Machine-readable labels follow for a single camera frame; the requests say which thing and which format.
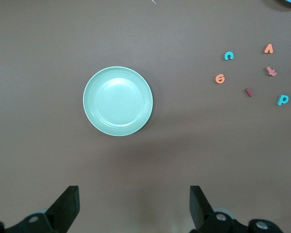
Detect teal foam letter d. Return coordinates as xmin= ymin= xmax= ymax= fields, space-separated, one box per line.
xmin=276 ymin=94 xmax=290 ymax=106

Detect brown table cover sheet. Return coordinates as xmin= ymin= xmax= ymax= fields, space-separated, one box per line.
xmin=0 ymin=0 xmax=291 ymax=233

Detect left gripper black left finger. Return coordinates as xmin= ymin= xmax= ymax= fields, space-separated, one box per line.
xmin=4 ymin=185 xmax=80 ymax=233

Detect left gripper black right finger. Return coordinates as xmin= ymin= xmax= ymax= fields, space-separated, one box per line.
xmin=189 ymin=185 xmax=250 ymax=233

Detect light green round plate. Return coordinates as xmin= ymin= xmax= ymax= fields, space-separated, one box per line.
xmin=82 ymin=66 xmax=154 ymax=137

